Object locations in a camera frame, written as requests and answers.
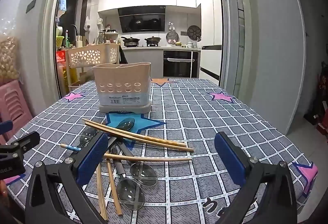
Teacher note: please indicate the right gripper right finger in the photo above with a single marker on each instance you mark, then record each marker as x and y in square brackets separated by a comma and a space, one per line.
[278, 203]

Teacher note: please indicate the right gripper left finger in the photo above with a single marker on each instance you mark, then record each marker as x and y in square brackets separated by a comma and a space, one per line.
[43, 202]

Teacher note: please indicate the blue patterned chopstick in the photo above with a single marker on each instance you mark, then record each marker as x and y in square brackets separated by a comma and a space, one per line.
[69, 147]

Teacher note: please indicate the dark translucent spoon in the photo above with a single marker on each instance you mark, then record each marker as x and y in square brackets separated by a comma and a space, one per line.
[129, 191]
[143, 173]
[124, 125]

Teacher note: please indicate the pink plastic stool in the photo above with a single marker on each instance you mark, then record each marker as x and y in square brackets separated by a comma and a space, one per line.
[13, 108]

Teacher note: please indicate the bag of round nuts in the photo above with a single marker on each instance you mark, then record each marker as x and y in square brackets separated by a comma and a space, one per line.
[8, 59]

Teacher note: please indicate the beige flower-cutout storage cart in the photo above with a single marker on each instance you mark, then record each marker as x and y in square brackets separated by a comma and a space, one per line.
[80, 61]

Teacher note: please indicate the blue checkered tablecloth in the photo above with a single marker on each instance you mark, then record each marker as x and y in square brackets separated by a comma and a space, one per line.
[190, 111]

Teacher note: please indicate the beige plastic utensil holder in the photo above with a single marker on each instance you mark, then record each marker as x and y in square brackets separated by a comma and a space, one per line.
[123, 87]

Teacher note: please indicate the black cloth on cart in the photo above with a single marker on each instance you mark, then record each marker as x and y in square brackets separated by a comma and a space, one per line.
[123, 59]

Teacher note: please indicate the black wok on stove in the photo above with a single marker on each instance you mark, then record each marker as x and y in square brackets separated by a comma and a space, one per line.
[130, 42]

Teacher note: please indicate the black built-in oven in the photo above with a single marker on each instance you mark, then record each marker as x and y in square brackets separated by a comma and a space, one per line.
[180, 64]

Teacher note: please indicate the black pot on stove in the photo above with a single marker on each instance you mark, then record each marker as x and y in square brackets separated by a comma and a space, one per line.
[152, 41]

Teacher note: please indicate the black range hood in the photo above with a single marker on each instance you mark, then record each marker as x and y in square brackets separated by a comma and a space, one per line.
[142, 19]

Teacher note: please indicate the round baking pan on wall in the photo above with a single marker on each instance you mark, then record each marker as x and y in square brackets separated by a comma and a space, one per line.
[194, 33]

